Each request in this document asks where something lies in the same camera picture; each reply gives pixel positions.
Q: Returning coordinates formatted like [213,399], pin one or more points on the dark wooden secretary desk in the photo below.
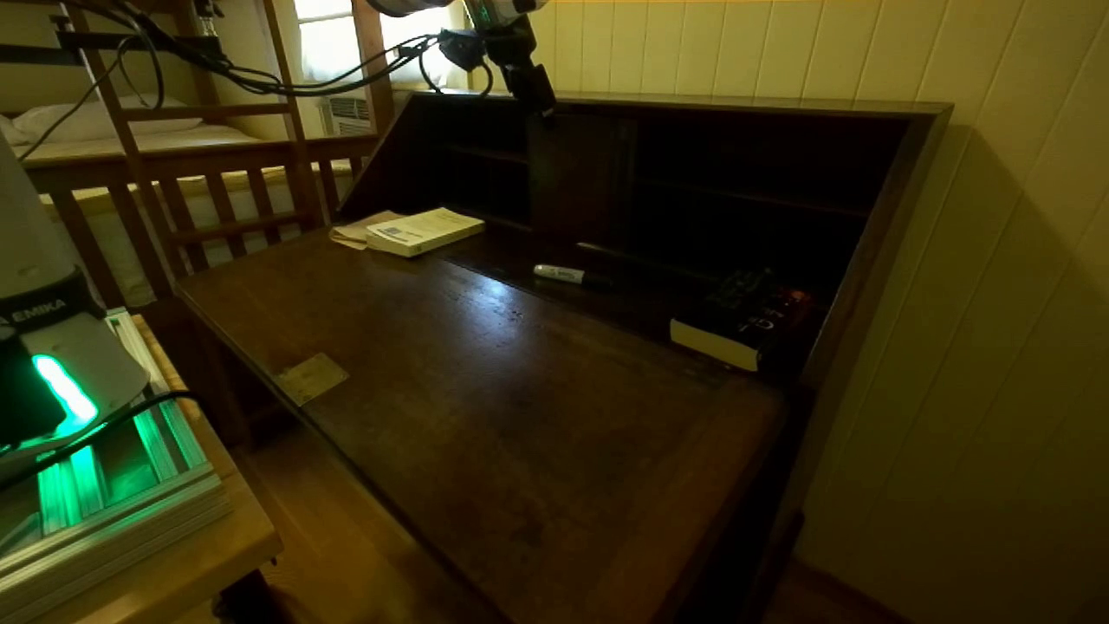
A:
[521,416]

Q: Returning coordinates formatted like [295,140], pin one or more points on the pale notepad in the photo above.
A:
[352,230]

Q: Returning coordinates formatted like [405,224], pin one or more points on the aluminium frame platform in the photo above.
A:
[126,485]

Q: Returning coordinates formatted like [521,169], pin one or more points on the wooden slatted railing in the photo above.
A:
[220,154]

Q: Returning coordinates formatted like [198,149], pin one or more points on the grey metal base plate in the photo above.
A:
[98,357]

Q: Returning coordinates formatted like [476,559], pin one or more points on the dark book with white pages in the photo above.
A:
[716,343]

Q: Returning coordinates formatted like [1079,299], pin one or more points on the black remote control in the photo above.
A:
[757,304]

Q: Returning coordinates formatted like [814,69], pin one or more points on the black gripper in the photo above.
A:
[503,36]

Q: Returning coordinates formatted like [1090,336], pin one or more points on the white boxy appliance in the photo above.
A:
[349,114]

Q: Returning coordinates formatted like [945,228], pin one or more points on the white black-capped marker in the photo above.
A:
[559,276]

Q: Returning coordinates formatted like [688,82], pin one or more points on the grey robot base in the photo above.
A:
[29,245]

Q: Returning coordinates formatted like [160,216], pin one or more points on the square pale paper coaster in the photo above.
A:
[314,380]

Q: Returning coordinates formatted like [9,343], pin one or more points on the bright window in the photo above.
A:
[330,41]

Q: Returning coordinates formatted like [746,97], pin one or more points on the stack of papers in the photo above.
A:
[419,230]

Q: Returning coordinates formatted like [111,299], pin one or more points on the white bed mattress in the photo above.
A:
[71,126]

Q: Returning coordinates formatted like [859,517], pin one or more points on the wooden ladder frame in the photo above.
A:
[282,69]

